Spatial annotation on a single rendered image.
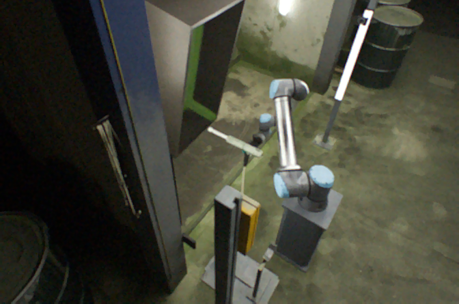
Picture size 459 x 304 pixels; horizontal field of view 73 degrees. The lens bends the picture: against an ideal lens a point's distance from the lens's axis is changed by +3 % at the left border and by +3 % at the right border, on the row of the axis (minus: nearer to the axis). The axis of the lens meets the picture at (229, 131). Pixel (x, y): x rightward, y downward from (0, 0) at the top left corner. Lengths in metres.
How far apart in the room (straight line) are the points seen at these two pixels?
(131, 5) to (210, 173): 2.15
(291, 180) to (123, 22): 1.28
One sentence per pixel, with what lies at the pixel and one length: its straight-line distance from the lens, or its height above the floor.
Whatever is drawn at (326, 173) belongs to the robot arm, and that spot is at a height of 0.91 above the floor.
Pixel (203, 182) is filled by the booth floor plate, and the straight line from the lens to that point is 2.86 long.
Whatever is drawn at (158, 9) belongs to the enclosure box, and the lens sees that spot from 1.79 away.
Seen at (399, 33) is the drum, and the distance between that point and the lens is 4.13.
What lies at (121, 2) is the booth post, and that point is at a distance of 0.97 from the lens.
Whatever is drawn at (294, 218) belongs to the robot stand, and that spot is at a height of 0.56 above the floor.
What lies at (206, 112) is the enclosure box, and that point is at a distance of 2.87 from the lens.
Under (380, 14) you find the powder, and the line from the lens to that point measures 4.36.
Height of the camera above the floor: 2.32
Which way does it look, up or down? 43 degrees down
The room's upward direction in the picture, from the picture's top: 2 degrees clockwise
